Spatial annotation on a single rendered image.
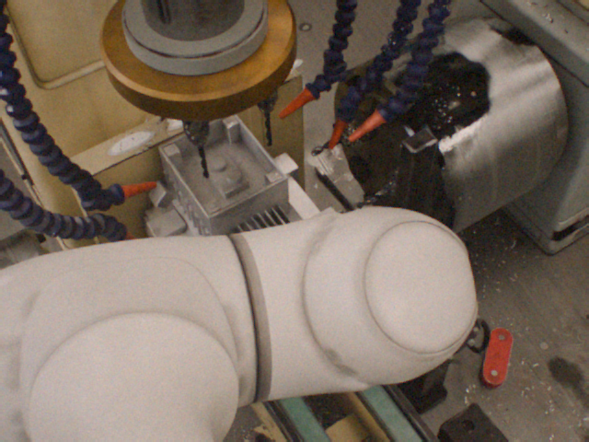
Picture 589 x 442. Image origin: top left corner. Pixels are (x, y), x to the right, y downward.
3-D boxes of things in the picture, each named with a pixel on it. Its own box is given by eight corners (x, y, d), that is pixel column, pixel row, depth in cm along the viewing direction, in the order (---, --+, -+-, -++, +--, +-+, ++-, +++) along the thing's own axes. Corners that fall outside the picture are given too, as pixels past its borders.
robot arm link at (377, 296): (387, 219, 56) (210, 243, 52) (493, 171, 41) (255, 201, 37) (414, 367, 55) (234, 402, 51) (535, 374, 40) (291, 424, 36)
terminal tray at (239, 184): (165, 187, 93) (155, 147, 87) (241, 149, 96) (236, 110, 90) (213, 257, 87) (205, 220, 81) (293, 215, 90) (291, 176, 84)
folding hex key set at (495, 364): (502, 391, 105) (504, 386, 104) (478, 385, 106) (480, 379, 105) (512, 337, 110) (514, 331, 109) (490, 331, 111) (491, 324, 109)
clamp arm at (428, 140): (379, 274, 94) (397, 135, 73) (399, 262, 95) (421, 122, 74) (397, 295, 92) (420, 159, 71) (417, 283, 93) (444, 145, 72)
